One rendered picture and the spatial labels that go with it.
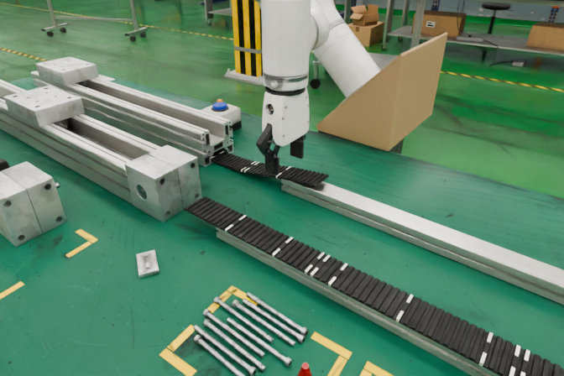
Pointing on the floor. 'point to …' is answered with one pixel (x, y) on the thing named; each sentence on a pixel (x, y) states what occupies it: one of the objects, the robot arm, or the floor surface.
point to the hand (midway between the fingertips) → (284, 159)
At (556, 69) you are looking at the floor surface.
